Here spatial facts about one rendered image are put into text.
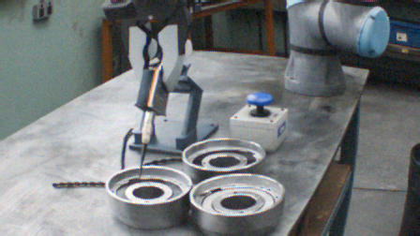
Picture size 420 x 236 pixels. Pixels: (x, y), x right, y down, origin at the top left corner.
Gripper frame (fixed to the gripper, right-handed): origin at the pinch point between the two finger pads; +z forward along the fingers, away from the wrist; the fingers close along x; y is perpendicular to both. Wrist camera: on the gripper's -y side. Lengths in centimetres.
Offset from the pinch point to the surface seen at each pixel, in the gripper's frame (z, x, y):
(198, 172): 9.8, -6.3, -2.7
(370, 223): 93, -31, 125
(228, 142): 9.7, -6.6, 7.1
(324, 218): 38, -18, 36
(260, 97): 5.9, -8.4, 15.8
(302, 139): 13.2, -14.5, 19.8
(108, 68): 48, 131, 185
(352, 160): 37, -20, 67
